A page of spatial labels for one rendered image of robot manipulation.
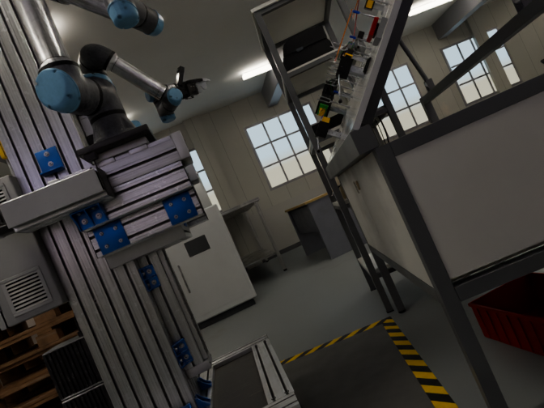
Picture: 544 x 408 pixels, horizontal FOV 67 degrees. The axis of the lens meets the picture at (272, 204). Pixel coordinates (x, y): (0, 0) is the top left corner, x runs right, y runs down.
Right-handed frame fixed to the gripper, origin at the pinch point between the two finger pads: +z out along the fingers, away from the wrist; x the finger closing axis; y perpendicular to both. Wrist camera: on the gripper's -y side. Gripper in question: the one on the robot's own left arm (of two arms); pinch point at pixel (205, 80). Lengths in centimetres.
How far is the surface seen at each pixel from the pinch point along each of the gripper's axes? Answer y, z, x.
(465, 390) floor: 143, -21, 119
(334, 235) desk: 156, 190, -155
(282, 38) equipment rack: -23, 79, -14
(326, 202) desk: 118, 197, -158
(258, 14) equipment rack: -25.5, 36.0, 18.6
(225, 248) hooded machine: 118, 59, -168
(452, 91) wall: 36, 714, -258
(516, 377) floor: 142, -12, 131
